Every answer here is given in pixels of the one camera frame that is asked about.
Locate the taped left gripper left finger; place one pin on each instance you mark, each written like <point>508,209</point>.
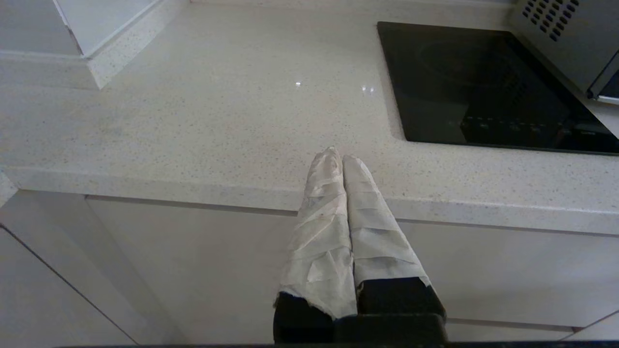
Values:
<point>319,251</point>

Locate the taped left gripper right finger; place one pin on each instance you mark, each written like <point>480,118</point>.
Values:
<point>382,251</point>

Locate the silver black microwave oven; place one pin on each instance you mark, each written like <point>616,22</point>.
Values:
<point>570,38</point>

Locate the white wide cabinet front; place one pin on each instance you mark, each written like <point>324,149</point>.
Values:
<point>193,266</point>

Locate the white low drawer front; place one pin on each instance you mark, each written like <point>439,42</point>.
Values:
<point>508,333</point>

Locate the black glass induction cooktop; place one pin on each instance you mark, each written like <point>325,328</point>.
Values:
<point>459,87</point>

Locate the white cabinet corner panel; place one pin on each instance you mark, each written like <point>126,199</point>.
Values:
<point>96,270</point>

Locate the white cabinet door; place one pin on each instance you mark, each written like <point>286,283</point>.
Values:
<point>29,309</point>

